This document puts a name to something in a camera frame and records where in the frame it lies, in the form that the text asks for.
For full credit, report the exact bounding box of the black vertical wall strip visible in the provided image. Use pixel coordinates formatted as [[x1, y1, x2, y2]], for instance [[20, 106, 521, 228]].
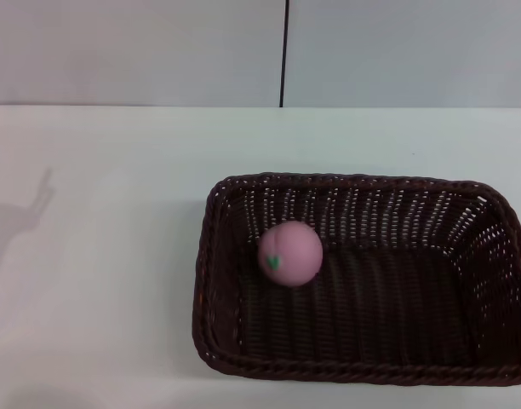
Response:
[[278, 0, 290, 107]]

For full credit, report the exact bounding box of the dark brown woven basket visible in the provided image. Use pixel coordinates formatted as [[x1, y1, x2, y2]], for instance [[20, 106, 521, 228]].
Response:
[[191, 171, 521, 388]]

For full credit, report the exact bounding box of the pink toy peach ball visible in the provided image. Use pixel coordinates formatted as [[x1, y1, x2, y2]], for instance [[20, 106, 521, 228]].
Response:
[[257, 220, 324, 286]]

